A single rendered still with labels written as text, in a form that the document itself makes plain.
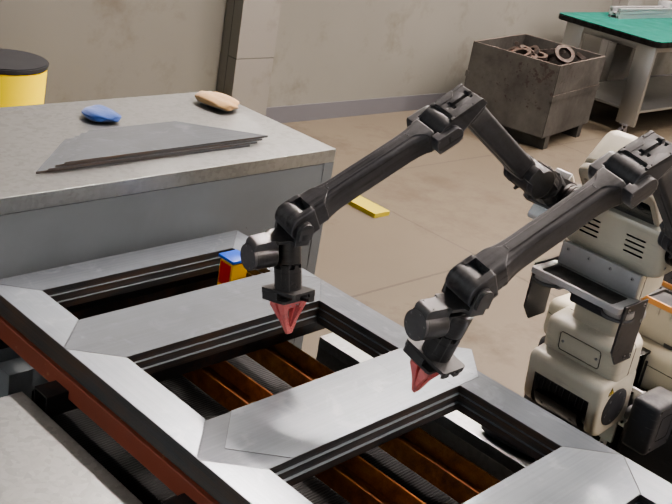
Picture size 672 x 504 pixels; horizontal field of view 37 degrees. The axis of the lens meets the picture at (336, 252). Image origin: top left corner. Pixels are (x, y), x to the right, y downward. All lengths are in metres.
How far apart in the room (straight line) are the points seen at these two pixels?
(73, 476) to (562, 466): 0.94
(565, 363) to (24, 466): 1.32
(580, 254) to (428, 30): 5.36
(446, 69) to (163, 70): 2.66
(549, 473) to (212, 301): 0.88
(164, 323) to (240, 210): 0.65
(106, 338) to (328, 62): 5.05
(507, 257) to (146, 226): 1.14
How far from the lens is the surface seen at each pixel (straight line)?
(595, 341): 2.54
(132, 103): 3.15
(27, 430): 2.09
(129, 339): 2.18
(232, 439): 1.89
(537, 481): 1.98
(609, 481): 2.05
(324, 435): 1.95
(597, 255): 2.45
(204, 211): 2.72
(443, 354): 1.82
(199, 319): 2.28
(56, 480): 1.96
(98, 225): 2.53
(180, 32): 6.19
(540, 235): 1.80
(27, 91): 5.08
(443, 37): 7.87
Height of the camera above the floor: 1.94
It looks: 23 degrees down
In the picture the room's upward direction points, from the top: 10 degrees clockwise
